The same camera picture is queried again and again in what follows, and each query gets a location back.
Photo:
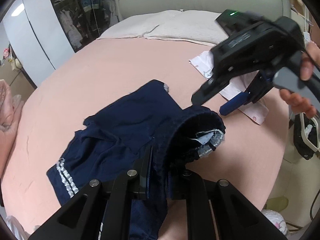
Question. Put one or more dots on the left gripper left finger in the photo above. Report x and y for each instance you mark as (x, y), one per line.
(100, 210)

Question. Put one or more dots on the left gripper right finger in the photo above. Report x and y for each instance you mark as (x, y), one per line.
(217, 210)

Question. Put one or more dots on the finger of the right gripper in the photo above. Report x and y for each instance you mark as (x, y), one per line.
(208, 90)
(237, 101)

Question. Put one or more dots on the pink printed pajama garment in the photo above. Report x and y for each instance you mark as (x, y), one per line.
(257, 112)

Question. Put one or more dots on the navy blue striped shorts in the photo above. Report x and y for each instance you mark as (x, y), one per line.
(119, 134)

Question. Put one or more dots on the person's right hand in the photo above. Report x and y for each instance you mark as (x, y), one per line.
(298, 103)

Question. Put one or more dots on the pink bed sheet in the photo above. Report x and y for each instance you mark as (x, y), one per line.
(98, 75)

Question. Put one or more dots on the white knitted blanket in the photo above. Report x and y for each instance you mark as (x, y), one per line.
(199, 27)

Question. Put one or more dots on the rolled pink quilt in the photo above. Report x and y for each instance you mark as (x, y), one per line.
(11, 109)

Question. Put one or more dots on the dark glass wardrobe door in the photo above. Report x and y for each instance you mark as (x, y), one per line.
(85, 20)

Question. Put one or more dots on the beige cabinet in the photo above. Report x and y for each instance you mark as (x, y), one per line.
(15, 75)

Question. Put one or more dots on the white curved wardrobe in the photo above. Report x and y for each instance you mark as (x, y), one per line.
(37, 36)

